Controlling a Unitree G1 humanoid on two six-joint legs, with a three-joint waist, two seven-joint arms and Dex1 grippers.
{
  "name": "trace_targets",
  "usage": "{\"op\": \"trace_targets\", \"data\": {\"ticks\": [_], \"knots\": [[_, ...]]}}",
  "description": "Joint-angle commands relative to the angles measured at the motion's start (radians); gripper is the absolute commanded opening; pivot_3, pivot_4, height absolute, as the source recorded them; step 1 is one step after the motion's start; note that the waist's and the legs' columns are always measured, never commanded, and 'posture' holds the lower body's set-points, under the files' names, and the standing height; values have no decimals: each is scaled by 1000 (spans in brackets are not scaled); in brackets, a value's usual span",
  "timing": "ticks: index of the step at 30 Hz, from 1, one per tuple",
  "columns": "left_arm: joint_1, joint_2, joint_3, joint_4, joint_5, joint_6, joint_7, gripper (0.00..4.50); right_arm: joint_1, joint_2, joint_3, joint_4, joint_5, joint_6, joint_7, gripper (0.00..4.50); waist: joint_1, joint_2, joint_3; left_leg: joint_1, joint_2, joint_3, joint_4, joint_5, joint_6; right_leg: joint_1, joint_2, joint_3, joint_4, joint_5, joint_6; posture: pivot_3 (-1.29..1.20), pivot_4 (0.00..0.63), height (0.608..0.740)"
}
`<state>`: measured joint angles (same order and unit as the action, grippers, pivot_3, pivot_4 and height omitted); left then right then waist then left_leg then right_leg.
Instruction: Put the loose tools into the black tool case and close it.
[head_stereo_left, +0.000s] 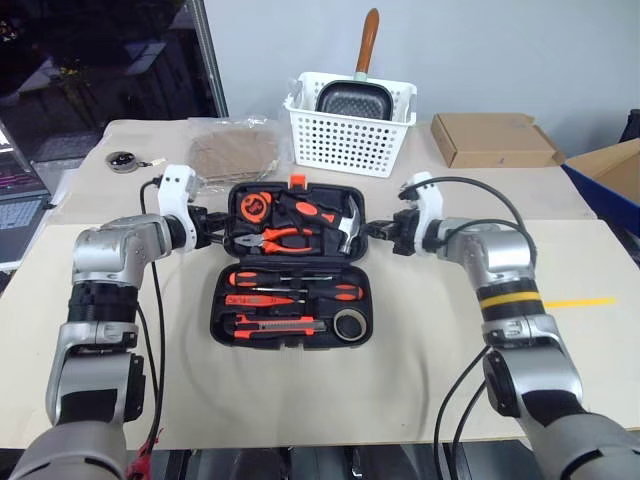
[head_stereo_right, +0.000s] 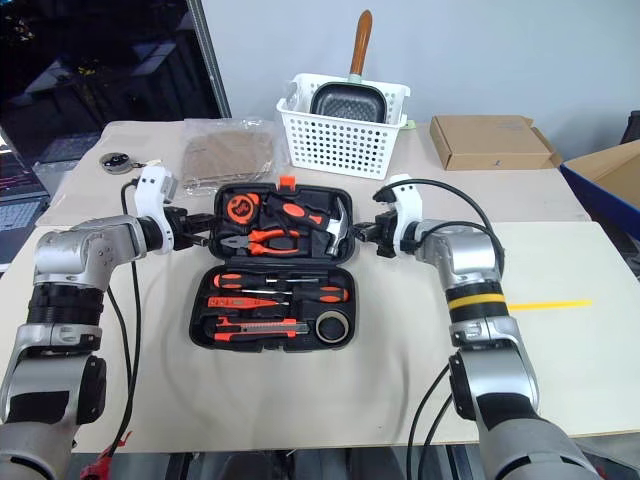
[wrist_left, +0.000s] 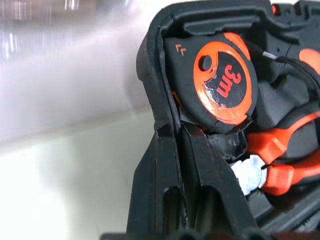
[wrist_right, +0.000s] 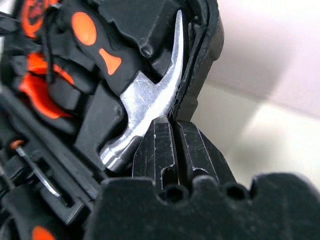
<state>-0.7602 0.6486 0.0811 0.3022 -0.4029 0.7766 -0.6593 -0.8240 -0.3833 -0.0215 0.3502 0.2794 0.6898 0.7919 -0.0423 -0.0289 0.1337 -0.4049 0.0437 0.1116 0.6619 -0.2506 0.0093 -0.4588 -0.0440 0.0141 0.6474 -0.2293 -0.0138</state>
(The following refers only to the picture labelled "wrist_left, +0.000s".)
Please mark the black plastic tool case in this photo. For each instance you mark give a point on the black plastic tool case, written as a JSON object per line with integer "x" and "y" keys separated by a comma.
{"x": 275, "y": 20}

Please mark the orange black tape measure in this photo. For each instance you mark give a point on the orange black tape measure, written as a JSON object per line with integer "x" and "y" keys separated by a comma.
{"x": 225, "y": 82}

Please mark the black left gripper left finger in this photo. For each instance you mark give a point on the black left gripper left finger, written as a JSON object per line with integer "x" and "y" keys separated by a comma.
{"x": 156, "y": 195}

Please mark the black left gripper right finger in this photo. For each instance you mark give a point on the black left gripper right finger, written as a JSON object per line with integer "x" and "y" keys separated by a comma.
{"x": 212, "y": 195}

